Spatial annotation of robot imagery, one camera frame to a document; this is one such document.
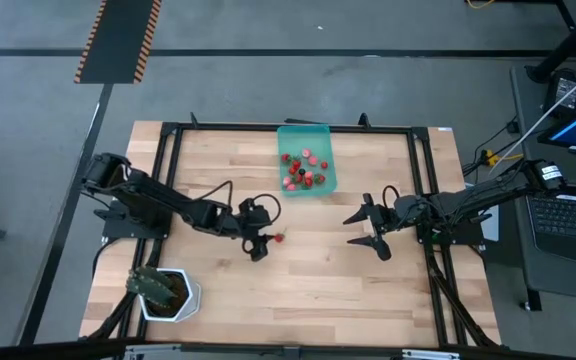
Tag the black metal table frame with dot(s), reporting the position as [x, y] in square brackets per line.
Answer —
[228, 127]

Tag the yellow plug connector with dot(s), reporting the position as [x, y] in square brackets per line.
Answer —
[491, 159]

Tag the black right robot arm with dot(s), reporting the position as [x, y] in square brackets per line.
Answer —
[478, 200]

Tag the black power adapter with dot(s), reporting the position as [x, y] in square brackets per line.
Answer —
[565, 90]

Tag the silver aluminium bracket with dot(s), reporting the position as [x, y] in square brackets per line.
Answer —
[428, 355]
[153, 351]

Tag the white hexagonal plant pot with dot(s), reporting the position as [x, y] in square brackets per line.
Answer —
[194, 300]

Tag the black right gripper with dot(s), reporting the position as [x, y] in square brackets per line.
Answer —
[380, 220]

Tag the white paper sheet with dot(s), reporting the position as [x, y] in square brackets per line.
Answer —
[492, 227]

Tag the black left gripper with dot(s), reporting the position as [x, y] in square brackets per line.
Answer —
[255, 217]

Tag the black stand leg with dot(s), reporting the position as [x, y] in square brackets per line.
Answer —
[568, 45]

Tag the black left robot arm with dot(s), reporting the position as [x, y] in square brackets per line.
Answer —
[158, 200]

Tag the white rod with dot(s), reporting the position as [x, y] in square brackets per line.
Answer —
[553, 113]

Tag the black laptop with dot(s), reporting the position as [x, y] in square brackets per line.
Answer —
[573, 225]

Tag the teal translucent tupperware container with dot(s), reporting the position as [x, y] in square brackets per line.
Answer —
[303, 140]

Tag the dark brown potting soil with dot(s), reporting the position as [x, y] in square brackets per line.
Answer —
[181, 295]

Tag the green cactus plant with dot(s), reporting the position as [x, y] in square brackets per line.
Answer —
[150, 290]

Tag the black orange-striped floor mat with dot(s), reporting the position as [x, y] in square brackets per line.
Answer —
[118, 40]

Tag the black rig crossbar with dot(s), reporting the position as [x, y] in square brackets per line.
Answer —
[43, 350]

